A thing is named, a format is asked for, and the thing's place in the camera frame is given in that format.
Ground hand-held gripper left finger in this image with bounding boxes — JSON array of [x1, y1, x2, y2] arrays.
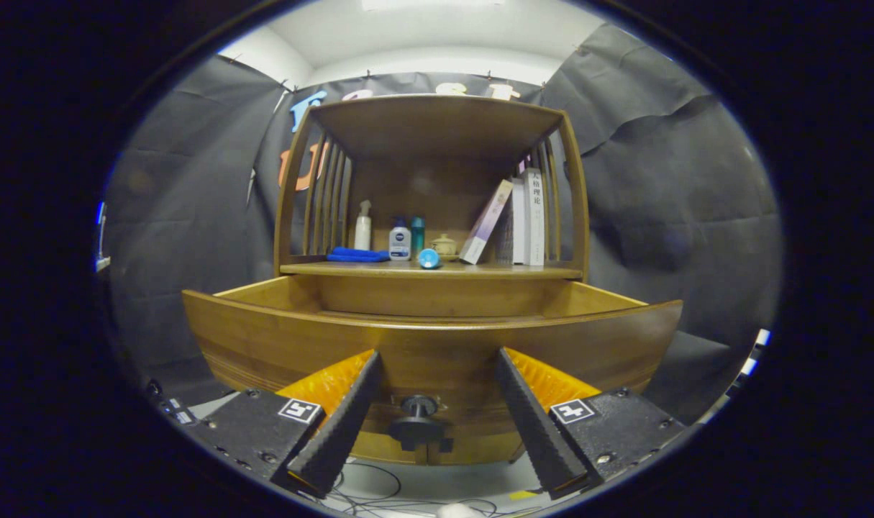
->
[[180, 349, 384, 499]]

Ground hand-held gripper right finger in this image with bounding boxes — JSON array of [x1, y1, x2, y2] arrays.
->
[[496, 347, 689, 499]]

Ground black round drawer knob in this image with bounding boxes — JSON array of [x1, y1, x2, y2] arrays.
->
[[388, 394, 448, 453]]

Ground wooden drawer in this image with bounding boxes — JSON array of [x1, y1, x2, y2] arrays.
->
[[182, 275, 683, 441]]

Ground wooden countertop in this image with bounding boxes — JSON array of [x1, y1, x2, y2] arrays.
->
[[280, 259, 583, 280]]

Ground wooden cabinet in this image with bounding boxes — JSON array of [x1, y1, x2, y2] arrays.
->
[[273, 94, 590, 465]]

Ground black electronic box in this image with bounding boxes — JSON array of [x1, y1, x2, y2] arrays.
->
[[145, 380, 201, 427]]

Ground blue folded cloth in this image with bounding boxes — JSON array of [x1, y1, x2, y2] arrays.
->
[[327, 247, 391, 263]]

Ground white lotion bottle blue cap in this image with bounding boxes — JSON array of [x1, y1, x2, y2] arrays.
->
[[389, 218, 411, 261]]

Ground white book printed spine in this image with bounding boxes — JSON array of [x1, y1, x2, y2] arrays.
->
[[523, 168, 545, 266]]

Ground white book patterned cover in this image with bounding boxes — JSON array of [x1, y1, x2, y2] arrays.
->
[[498, 178, 527, 265]]

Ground purple book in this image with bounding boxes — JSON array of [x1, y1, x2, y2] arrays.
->
[[459, 179, 514, 265]]

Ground black and white striped board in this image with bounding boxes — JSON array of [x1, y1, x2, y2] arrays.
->
[[724, 329, 772, 400]]

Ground white and blue stand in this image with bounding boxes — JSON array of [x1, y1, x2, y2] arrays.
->
[[95, 201, 112, 273]]

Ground black floor cables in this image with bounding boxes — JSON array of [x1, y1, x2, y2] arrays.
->
[[322, 460, 516, 517]]

